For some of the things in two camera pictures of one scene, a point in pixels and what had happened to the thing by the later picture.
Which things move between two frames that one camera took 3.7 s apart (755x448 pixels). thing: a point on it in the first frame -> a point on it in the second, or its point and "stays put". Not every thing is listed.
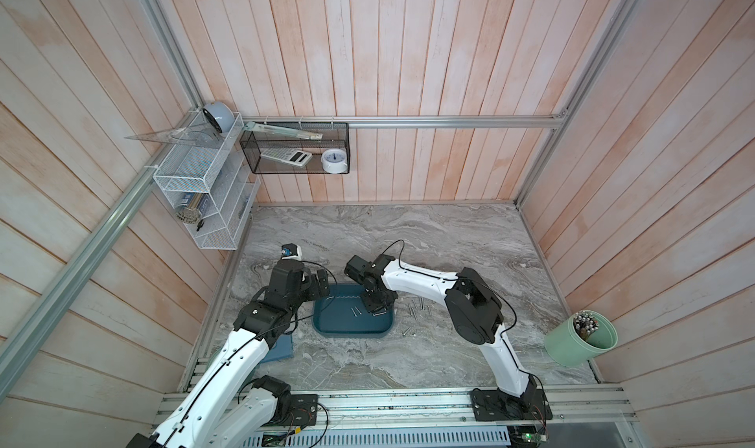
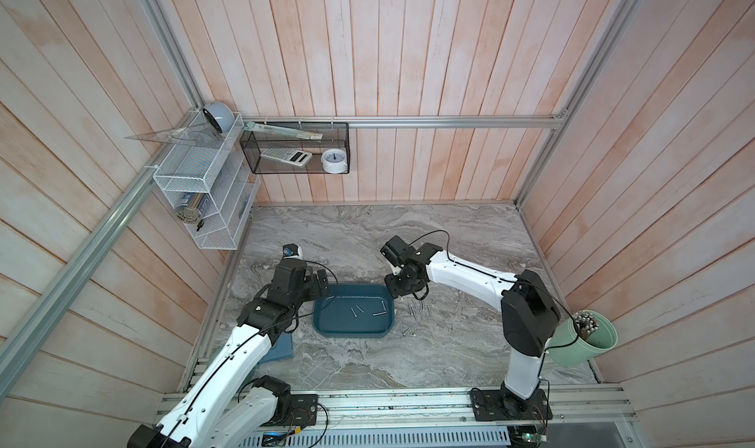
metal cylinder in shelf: x=191 y=213 stays put
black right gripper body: x=372 y=303 -> x=398 y=285
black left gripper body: x=309 y=290 stays put
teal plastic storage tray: x=342 y=313 stays put
